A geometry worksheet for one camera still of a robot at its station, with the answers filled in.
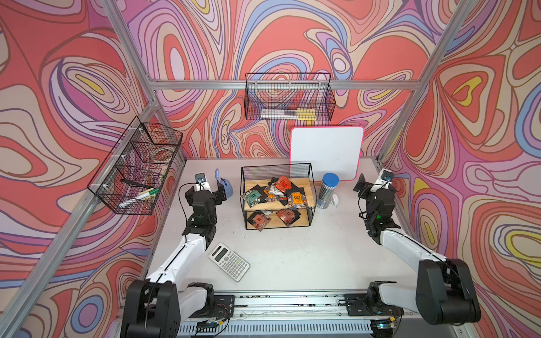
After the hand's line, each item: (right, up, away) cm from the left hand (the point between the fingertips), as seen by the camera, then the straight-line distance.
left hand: (208, 184), depth 82 cm
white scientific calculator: (+8, -31, 0) cm, 32 cm away
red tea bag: (+30, 0, +3) cm, 30 cm away
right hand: (+66, +1, +2) cm, 66 cm away
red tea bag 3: (+33, -14, +11) cm, 38 cm away
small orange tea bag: (+36, -6, 0) cm, 36 cm away
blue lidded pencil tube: (+50, +1, +4) cm, 50 cm away
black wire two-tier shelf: (+28, -5, +1) cm, 29 cm away
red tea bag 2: (+20, -17, +11) cm, 29 cm away
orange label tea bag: (+25, -4, +2) cm, 25 cm away
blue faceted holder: (+4, 0, +16) cm, 16 cm away
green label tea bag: (+17, -5, +1) cm, 18 cm away
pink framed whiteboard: (+55, +16, +14) cm, 59 cm away
